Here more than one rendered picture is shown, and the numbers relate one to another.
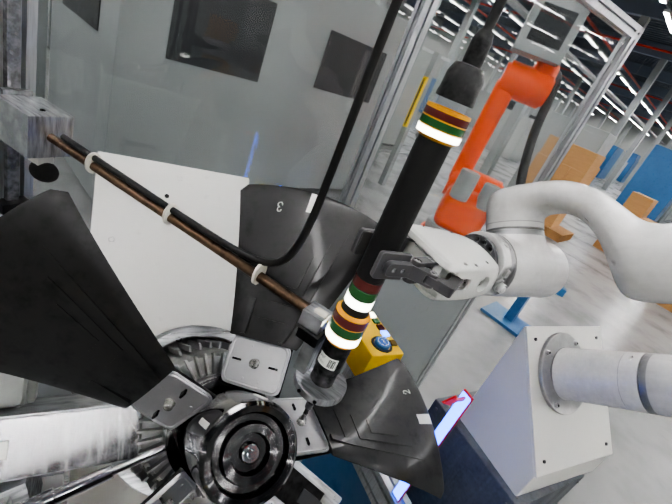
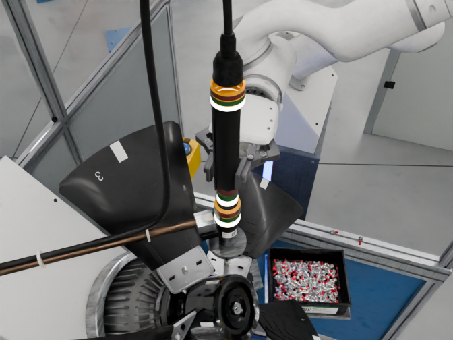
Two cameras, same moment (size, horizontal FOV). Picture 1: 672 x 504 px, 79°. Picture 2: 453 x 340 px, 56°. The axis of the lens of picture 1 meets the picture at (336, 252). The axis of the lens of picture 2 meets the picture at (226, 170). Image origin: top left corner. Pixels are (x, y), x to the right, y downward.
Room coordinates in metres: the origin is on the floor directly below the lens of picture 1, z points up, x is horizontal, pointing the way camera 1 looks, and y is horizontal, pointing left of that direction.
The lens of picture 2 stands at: (0.07, 0.20, 1.95)
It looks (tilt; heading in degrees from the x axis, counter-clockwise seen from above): 49 degrees down; 324
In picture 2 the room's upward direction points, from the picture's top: straight up
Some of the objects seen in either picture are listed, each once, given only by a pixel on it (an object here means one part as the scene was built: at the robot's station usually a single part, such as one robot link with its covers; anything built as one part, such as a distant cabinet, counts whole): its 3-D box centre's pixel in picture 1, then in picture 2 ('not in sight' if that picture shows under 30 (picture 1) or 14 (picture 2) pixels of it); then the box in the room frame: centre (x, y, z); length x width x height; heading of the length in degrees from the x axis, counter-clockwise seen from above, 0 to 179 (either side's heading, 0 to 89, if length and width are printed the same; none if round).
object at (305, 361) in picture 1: (325, 353); (222, 229); (0.41, -0.04, 1.31); 0.09 x 0.07 x 0.10; 71
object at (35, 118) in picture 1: (32, 125); not in sight; (0.61, 0.55, 1.36); 0.10 x 0.07 x 0.08; 71
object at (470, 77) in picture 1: (380, 255); (227, 171); (0.41, -0.05, 1.47); 0.04 x 0.04 x 0.46
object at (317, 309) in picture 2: not in sight; (305, 280); (0.39, -0.30, 0.85); 0.22 x 0.17 x 0.07; 52
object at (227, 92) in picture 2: (442, 125); (228, 92); (0.41, -0.05, 1.62); 0.04 x 0.04 x 0.03
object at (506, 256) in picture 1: (481, 264); (257, 100); (0.51, -0.18, 1.47); 0.09 x 0.03 x 0.08; 36
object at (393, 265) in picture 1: (406, 272); (251, 168); (0.39, -0.08, 1.47); 0.07 x 0.03 x 0.03; 126
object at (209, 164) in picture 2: (374, 238); (207, 158); (0.44, -0.04, 1.47); 0.07 x 0.03 x 0.03; 126
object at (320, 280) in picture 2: not in sight; (307, 282); (0.38, -0.31, 0.83); 0.19 x 0.14 x 0.04; 52
